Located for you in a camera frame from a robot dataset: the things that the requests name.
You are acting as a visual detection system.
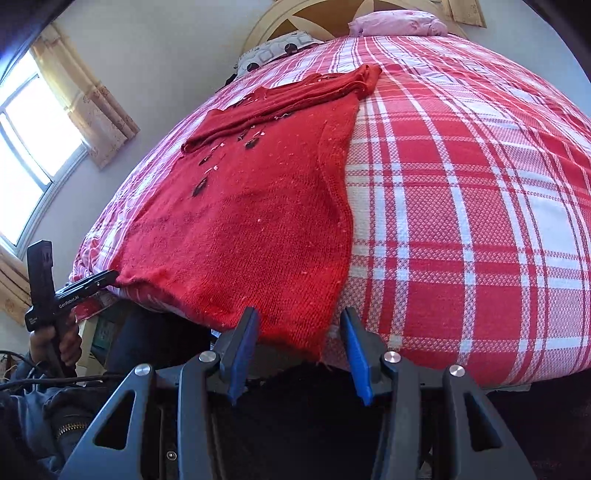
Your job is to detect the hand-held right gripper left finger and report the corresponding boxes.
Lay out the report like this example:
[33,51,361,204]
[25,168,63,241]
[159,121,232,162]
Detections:
[60,307,260,480]

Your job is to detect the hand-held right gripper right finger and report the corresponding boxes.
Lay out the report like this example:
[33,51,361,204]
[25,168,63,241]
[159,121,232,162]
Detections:
[340,307,539,480]

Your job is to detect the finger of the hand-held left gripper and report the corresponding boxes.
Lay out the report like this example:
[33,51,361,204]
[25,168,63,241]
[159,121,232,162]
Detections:
[69,270,121,298]

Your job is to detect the red embroidered knit sweater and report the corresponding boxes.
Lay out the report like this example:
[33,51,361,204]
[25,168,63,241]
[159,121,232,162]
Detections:
[111,63,383,365]

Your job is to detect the person's left forearm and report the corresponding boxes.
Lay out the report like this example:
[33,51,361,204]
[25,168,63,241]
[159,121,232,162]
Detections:
[0,351,95,474]

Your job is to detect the person's left hand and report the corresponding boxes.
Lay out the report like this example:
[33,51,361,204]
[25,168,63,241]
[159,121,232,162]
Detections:
[30,311,83,368]

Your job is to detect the beige floral curtain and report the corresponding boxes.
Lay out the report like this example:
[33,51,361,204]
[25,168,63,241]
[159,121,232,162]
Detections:
[0,240,29,326]
[31,23,140,171]
[441,0,488,28]

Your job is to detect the white green box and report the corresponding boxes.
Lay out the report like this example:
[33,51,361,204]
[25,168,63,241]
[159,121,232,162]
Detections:
[76,314,117,372]

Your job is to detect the person's dark trousers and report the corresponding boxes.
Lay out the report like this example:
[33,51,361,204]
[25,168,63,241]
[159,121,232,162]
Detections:
[108,302,398,480]

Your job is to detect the white framed window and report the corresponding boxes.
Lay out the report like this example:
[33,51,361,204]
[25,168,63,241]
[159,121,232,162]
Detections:
[0,48,88,250]

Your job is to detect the red white plaid bedsheet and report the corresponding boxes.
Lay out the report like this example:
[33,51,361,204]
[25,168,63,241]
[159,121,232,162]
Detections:
[69,34,591,388]

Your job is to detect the white patterned pillow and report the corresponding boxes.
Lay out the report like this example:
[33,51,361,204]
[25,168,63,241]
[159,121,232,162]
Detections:
[235,30,324,77]

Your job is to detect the pink pillow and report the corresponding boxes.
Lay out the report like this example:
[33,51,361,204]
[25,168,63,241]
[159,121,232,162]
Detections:
[348,10,450,38]

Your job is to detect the cream arched bed headboard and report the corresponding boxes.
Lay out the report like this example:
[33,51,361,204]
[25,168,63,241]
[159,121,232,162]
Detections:
[242,0,467,58]

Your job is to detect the black cable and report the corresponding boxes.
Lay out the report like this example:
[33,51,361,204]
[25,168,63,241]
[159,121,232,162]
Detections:
[0,351,125,393]

